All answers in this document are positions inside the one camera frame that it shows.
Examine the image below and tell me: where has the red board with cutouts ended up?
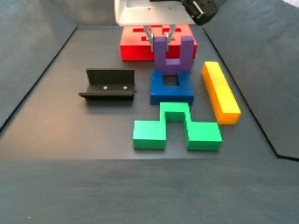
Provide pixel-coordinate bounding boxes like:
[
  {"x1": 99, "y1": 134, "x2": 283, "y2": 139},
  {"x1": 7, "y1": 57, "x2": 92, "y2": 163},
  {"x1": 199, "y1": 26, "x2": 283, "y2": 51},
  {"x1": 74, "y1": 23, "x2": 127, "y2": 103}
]
[{"x1": 119, "y1": 24, "x2": 192, "y2": 61}]

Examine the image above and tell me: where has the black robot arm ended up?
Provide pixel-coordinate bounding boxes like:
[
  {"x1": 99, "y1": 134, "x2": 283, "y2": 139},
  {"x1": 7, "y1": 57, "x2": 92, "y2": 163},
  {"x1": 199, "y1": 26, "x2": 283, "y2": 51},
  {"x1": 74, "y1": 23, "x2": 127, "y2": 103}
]
[{"x1": 115, "y1": 0, "x2": 220, "y2": 46}]

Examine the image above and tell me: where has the black angle bracket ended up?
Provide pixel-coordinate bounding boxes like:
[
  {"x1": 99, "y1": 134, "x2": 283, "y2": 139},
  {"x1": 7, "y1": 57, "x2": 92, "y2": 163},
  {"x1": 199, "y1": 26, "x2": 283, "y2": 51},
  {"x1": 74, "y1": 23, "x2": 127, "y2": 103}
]
[{"x1": 79, "y1": 68, "x2": 136, "y2": 101}]

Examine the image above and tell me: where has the blue square block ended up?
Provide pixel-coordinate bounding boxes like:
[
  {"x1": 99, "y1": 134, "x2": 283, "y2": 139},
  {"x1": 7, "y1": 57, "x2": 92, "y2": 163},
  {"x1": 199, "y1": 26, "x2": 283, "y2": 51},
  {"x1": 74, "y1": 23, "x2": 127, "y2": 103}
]
[{"x1": 150, "y1": 70, "x2": 195, "y2": 105}]

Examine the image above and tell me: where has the purple U-shaped block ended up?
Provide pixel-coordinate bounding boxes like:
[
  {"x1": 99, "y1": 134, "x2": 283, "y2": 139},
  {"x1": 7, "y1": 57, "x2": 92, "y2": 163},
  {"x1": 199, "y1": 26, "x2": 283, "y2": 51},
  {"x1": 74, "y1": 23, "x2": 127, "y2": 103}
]
[{"x1": 154, "y1": 36, "x2": 194, "y2": 75}]

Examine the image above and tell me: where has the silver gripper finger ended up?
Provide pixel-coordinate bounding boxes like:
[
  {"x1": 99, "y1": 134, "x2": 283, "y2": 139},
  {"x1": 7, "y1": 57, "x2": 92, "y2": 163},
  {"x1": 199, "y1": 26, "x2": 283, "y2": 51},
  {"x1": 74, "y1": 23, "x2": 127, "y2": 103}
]
[
  {"x1": 166, "y1": 24, "x2": 176, "y2": 50},
  {"x1": 144, "y1": 25, "x2": 155, "y2": 52}
]

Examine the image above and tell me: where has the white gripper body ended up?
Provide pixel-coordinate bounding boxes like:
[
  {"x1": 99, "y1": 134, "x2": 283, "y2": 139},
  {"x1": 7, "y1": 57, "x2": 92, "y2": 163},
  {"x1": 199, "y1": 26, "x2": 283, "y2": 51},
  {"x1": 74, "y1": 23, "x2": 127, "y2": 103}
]
[{"x1": 115, "y1": 0, "x2": 192, "y2": 26}]

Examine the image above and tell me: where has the green stepped block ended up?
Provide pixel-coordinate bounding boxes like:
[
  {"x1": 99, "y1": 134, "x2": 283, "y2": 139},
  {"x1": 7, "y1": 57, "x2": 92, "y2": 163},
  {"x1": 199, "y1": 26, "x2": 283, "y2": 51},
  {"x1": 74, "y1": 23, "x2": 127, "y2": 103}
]
[{"x1": 134, "y1": 102, "x2": 222, "y2": 151}]

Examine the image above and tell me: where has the yellow long block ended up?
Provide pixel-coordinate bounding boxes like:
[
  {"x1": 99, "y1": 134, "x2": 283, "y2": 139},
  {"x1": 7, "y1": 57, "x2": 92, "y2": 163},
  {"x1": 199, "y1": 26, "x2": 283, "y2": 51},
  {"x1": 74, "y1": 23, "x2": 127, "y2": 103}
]
[{"x1": 202, "y1": 61, "x2": 240, "y2": 125}]

